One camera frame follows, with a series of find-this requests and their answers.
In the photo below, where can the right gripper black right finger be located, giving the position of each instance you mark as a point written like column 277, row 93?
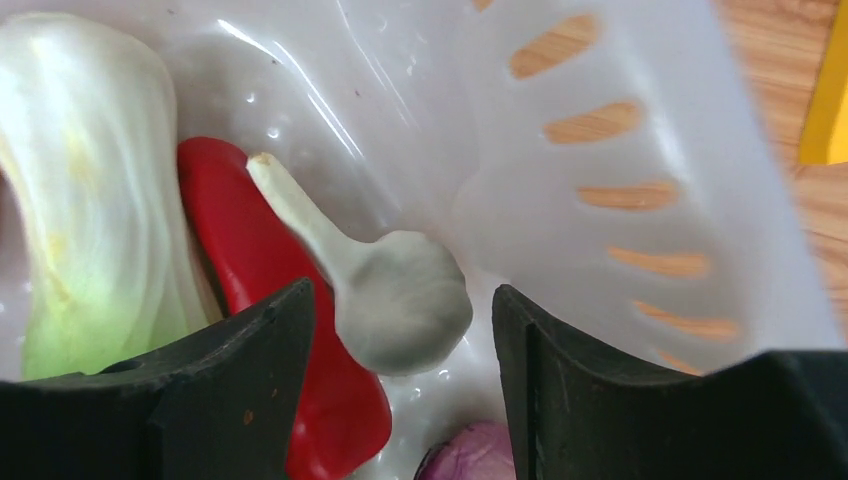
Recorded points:
column 579, row 408

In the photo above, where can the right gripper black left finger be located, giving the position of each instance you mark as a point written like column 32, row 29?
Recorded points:
column 218, row 404

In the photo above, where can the white toy garlic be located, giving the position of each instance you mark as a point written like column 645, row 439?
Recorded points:
column 401, row 304

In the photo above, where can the purple toy onion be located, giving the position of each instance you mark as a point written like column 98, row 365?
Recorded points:
column 480, row 451

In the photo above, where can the green toy bok choy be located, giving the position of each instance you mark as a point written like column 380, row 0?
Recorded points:
column 88, row 148

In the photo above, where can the white plastic basket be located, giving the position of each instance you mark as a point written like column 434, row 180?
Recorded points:
column 600, row 157

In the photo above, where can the yellow toy frame block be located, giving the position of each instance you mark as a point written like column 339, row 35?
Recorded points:
column 823, row 139

